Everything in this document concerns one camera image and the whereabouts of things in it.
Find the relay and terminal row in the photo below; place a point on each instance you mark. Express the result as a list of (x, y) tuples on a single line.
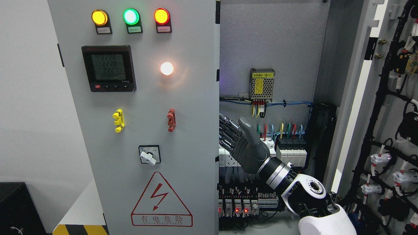
[(251, 199)]

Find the green indicator light left door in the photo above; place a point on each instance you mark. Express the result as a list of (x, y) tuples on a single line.
[(132, 20)]

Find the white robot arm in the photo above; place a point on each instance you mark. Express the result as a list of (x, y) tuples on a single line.
[(306, 197)]

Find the yellow terminal connector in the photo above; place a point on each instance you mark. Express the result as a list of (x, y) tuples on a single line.
[(118, 120)]

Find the red terminal connector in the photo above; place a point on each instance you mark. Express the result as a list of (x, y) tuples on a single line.
[(171, 116)]

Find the black box at left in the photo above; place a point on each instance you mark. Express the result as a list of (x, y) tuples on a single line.
[(18, 214)]

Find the yellow indicator light left door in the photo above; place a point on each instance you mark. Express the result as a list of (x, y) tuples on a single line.
[(101, 21)]

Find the red electric hazard warning sticker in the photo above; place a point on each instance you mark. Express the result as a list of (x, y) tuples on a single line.
[(160, 205)]

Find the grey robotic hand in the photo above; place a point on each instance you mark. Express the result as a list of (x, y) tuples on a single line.
[(243, 143)]

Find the white glowing indicator lamp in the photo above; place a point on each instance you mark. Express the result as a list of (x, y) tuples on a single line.
[(167, 68)]

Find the metal mesh power supply module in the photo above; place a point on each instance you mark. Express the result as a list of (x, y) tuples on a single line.
[(261, 83)]

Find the white socket breaker row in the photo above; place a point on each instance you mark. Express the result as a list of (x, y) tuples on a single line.
[(226, 160)]

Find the black surge protector modules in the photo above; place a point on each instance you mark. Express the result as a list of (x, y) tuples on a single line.
[(288, 151)]

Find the red indicator light left door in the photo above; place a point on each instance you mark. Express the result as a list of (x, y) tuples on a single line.
[(162, 20)]

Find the grey cabinet door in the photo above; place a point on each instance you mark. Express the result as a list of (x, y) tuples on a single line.
[(188, 153), (361, 43)]

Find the black digital power meter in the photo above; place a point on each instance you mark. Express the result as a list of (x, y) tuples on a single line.
[(109, 68)]

